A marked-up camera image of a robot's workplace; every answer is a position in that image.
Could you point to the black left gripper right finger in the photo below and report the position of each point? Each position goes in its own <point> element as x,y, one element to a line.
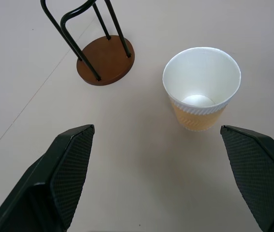
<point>260,174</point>

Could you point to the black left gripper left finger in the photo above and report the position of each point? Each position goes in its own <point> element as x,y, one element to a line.
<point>54,178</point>

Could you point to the yellow ribbed paper cup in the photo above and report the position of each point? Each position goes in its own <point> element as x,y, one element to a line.
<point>201,77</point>

